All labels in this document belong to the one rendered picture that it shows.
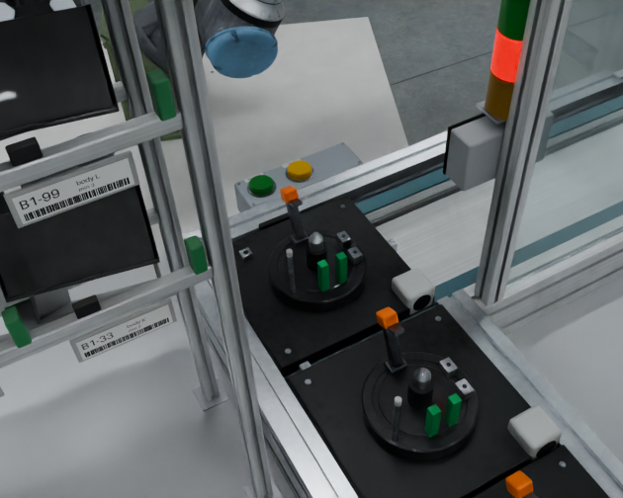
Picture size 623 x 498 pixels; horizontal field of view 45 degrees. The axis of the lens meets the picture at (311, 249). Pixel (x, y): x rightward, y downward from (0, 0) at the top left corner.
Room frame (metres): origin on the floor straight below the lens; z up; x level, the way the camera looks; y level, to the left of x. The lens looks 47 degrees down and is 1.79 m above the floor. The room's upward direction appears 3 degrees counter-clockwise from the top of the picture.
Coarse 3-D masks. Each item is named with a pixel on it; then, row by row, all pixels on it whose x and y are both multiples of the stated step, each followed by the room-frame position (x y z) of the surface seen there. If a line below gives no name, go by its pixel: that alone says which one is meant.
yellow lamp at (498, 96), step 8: (496, 80) 0.68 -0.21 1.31; (488, 88) 0.70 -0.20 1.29; (496, 88) 0.68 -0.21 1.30; (504, 88) 0.68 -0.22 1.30; (512, 88) 0.67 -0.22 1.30; (488, 96) 0.69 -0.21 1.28; (496, 96) 0.68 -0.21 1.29; (504, 96) 0.67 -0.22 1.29; (488, 104) 0.69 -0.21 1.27; (496, 104) 0.68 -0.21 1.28; (504, 104) 0.67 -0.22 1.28; (488, 112) 0.69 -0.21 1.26; (496, 112) 0.68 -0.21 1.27; (504, 112) 0.67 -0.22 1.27; (504, 120) 0.67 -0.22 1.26
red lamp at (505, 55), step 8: (496, 32) 0.70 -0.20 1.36; (496, 40) 0.69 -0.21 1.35; (504, 40) 0.68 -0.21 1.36; (512, 40) 0.68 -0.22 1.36; (496, 48) 0.69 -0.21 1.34; (504, 48) 0.68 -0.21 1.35; (512, 48) 0.67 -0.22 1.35; (520, 48) 0.67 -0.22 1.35; (496, 56) 0.69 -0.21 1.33; (504, 56) 0.68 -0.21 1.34; (512, 56) 0.67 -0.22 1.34; (496, 64) 0.69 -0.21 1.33; (504, 64) 0.68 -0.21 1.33; (512, 64) 0.67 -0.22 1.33; (496, 72) 0.68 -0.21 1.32; (504, 72) 0.68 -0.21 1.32; (512, 72) 0.67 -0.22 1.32; (504, 80) 0.68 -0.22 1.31; (512, 80) 0.67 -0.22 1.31
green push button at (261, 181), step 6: (252, 180) 0.92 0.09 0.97; (258, 180) 0.92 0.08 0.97; (264, 180) 0.92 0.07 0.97; (270, 180) 0.92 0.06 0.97; (252, 186) 0.91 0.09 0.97; (258, 186) 0.91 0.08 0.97; (264, 186) 0.91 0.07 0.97; (270, 186) 0.91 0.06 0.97; (252, 192) 0.90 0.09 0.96; (258, 192) 0.90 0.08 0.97; (264, 192) 0.90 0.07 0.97
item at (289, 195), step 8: (280, 192) 0.79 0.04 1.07; (288, 192) 0.78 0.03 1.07; (296, 192) 0.78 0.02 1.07; (288, 200) 0.77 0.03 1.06; (296, 200) 0.77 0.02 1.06; (288, 208) 0.78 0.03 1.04; (296, 208) 0.77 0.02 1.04; (296, 216) 0.77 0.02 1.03; (296, 224) 0.76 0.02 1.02; (296, 232) 0.76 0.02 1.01; (304, 232) 0.76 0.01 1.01
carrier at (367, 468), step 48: (432, 336) 0.59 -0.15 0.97; (288, 384) 0.54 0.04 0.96; (336, 384) 0.53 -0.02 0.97; (384, 384) 0.51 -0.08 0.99; (432, 384) 0.49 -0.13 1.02; (480, 384) 0.52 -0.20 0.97; (336, 432) 0.46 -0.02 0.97; (384, 432) 0.45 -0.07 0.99; (432, 432) 0.44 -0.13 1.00; (480, 432) 0.45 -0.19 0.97; (528, 432) 0.44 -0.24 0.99; (384, 480) 0.40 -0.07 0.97; (432, 480) 0.39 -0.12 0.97; (480, 480) 0.39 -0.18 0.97
